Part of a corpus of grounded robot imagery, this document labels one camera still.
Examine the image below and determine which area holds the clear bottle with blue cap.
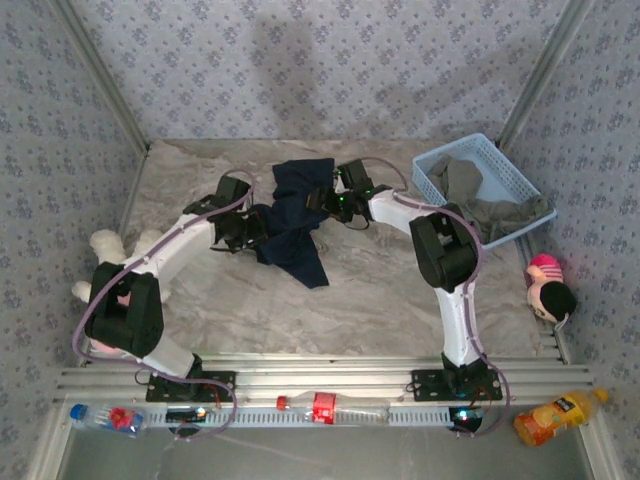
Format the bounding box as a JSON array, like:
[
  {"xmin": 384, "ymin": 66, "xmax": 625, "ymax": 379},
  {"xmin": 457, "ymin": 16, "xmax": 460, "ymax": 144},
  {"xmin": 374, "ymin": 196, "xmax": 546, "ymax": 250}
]
[{"xmin": 68, "ymin": 402, "xmax": 147, "ymax": 440}]

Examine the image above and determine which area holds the light blue plastic basket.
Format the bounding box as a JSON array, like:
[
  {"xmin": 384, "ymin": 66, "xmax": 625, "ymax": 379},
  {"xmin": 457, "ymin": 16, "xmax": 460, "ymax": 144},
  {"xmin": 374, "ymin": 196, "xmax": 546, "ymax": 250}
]
[{"xmin": 411, "ymin": 132, "xmax": 559, "ymax": 253}]

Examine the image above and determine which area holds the orange juice bottle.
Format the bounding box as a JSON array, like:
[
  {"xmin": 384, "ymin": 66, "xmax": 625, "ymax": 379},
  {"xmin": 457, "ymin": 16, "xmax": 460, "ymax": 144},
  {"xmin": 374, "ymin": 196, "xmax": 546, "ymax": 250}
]
[{"xmin": 513, "ymin": 387, "xmax": 611, "ymax": 448}]

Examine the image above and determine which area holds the pink black plush doll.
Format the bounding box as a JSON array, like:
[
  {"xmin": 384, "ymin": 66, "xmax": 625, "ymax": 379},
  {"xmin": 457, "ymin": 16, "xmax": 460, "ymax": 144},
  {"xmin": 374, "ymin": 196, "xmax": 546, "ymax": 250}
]
[{"xmin": 523, "ymin": 253, "xmax": 579, "ymax": 324}]

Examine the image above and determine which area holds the aluminium frame post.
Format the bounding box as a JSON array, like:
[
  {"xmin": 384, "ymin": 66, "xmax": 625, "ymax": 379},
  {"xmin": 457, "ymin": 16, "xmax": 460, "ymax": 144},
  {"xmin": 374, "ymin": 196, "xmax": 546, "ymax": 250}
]
[
  {"xmin": 498, "ymin": 0, "xmax": 597, "ymax": 151},
  {"xmin": 53, "ymin": 0, "xmax": 152, "ymax": 154}
]

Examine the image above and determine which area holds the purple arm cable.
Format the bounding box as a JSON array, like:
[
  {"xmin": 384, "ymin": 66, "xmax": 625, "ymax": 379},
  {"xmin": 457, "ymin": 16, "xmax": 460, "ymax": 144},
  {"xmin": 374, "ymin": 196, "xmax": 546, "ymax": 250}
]
[
  {"xmin": 73, "ymin": 169, "xmax": 257, "ymax": 442},
  {"xmin": 357, "ymin": 157, "xmax": 512, "ymax": 440}
]

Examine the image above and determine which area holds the black control board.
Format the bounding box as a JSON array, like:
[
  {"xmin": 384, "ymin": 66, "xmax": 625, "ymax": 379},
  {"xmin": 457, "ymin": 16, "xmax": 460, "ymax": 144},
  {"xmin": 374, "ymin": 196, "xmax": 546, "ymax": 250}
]
[
  {"xmin": 448, "ymin": 405, "xmax": 484, "ymax": 434},
  {"xmin": 166, "ymin": 407, "xmax": 207, "ymax": 423}
]

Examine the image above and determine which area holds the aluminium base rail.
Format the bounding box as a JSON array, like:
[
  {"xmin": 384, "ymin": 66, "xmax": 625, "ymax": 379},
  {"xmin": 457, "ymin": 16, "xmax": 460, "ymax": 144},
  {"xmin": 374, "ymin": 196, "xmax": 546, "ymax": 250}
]
[{"xmin": 54, "ymin": 352, "xmax": 596, "ymax": 402}]

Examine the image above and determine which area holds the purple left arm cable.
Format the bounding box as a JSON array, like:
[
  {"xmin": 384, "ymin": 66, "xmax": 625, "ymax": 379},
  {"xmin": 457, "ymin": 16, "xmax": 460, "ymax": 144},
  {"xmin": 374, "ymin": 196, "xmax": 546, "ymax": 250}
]
[{"xmin": 73, "ymin": 169, "xmax": 257, "ymax": 442}]

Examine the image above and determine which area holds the white slotted cable duct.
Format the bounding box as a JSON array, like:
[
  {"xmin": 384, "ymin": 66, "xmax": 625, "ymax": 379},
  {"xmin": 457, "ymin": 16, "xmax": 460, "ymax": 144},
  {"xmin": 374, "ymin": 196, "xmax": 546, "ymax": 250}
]
[{"xmin": 144, "ymin": 403, "xmax": 506, "ymax": 429}]

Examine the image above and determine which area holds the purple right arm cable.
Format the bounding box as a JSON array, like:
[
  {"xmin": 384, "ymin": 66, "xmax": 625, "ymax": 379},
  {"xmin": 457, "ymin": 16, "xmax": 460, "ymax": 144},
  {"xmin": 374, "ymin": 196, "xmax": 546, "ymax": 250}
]
[{"xmin": 357, "ymin": 157, "xmax": 512, "ymax": 440}]

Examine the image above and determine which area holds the grey garment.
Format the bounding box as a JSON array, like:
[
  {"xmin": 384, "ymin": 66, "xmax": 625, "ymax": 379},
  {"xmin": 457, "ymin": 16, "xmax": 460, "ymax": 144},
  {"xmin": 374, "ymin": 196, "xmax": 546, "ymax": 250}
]
[{"xmin": 430, "ymin": 154, "xmax": 551, "ymax": 244}]

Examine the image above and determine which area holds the navy blue garment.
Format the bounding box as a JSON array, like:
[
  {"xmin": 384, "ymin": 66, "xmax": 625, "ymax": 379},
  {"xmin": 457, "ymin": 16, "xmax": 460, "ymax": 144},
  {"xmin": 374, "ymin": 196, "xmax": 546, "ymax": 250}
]
[{"xmin": 252, "ymin": 158, "xmax": 336, "ymax": 290}]

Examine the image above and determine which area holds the white plush toy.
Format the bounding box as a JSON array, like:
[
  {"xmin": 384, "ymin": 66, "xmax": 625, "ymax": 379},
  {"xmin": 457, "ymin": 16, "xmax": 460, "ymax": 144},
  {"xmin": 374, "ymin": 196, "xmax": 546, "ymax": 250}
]
[{"xmin": 71, "ymin": 228, "xmax": 174, "ymax": 359}]

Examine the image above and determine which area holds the thin black cable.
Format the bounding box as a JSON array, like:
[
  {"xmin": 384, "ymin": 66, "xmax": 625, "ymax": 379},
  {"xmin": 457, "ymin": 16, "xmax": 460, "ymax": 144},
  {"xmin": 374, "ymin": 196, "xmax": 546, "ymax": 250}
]
[{"xmin": 344, "ymin": 212, "xmax": 375, "ymax": 232}]

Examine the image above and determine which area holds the clear bottle with red label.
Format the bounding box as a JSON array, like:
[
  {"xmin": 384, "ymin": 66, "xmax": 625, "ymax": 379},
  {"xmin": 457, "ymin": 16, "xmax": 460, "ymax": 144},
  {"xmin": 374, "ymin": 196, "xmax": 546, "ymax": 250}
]
[{"xmin": 276, "ymin": 392, "xmax": 391, "ymax": 426}]

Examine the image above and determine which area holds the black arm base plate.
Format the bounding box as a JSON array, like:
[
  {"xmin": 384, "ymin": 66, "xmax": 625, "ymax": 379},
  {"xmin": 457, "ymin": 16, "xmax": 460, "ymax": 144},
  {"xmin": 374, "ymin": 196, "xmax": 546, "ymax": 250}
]
[
  {"xmin": 409, "ymin": 368, "xmax": 503, "ymax": 402},
  {"xmin": 146, "ymin": 370, "xmax": 237, "ymax": 403}
]

